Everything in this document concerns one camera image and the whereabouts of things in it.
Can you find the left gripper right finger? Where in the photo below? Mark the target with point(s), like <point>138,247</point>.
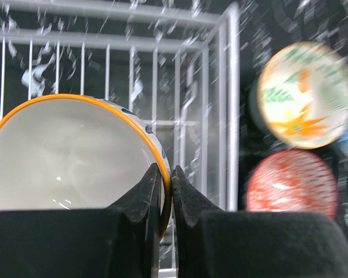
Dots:
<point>211,242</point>

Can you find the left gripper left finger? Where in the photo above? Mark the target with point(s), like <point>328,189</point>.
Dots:
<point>121,240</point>

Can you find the yellow floral bowl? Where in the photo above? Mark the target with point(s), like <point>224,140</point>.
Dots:
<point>301,96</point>

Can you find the white orange-rimmed bowl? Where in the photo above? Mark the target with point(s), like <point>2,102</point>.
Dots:
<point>69,151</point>

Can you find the red patterned bowl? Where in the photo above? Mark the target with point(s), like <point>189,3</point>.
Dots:
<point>292,180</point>

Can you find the white wire dish rack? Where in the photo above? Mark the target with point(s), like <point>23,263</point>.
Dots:
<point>41,54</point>

